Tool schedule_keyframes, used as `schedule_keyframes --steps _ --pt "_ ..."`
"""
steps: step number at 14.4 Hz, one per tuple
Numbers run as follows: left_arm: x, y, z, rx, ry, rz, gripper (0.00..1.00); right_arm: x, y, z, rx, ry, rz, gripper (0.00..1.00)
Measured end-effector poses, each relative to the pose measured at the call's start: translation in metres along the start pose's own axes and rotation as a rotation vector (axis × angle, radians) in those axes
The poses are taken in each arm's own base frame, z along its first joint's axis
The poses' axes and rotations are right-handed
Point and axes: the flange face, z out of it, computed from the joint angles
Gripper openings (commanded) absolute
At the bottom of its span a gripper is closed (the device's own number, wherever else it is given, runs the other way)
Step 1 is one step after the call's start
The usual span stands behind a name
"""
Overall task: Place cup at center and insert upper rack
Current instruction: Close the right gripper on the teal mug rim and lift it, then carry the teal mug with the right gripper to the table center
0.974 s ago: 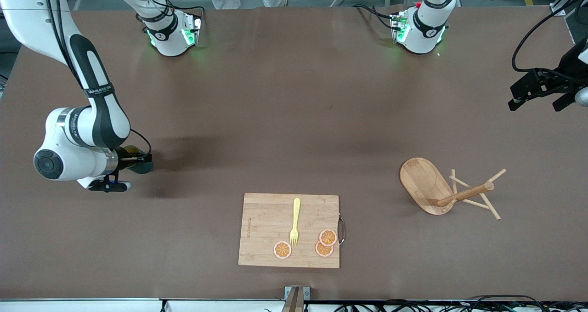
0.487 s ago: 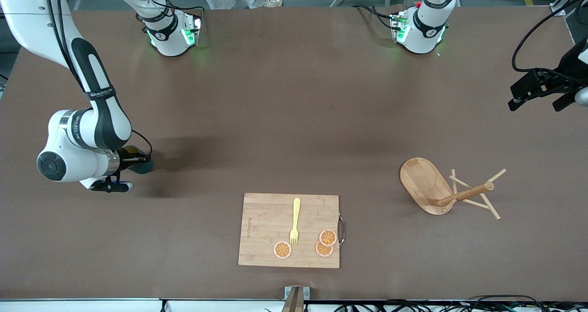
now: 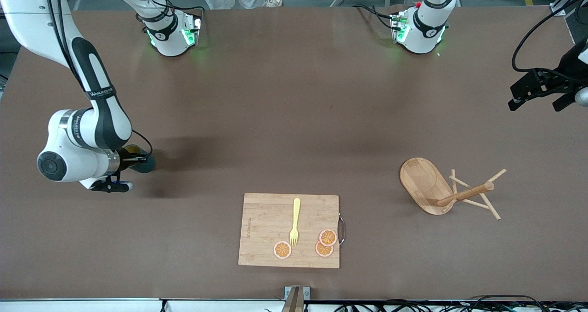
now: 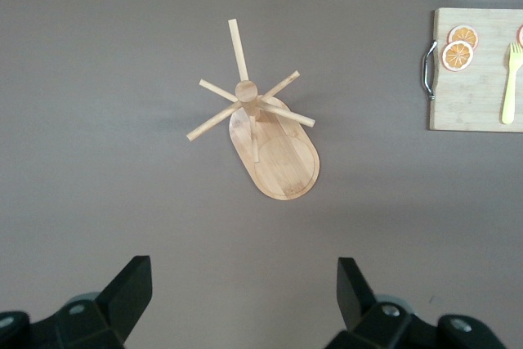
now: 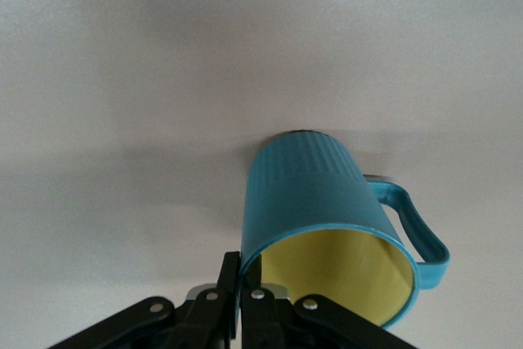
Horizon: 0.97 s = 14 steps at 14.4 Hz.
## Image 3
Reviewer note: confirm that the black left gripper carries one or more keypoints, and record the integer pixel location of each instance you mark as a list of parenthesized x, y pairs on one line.
[(564, 77)]

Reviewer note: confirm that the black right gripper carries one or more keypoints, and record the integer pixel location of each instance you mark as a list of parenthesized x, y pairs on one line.
[(130, 158)]

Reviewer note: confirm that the dark teal cup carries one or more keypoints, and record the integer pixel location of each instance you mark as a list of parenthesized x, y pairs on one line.
[(146, 166)]

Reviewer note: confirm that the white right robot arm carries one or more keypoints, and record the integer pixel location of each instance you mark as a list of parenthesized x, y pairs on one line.
[(87, 133)]

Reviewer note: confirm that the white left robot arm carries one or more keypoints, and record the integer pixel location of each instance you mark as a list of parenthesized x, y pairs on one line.
[(422, 31)]

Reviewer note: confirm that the wooden cup rack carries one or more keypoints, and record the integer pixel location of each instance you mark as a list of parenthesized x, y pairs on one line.
[(420, 178)]

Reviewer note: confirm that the bamboo cutting board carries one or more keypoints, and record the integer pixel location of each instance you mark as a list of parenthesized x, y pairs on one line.
[(266, 220)]

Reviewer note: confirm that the yellow plastic fork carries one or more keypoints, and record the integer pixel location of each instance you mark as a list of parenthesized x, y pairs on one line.
[(296, 211)]

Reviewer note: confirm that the orange slice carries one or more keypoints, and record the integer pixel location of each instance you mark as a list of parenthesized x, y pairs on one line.
[(328, 237), (282, 250), (321, 251)]

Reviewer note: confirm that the aluminium frame profile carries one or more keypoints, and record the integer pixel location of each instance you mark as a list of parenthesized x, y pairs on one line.
[(567, 2)]

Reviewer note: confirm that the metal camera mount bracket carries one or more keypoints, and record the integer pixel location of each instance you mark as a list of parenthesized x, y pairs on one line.
[(296, 298)]

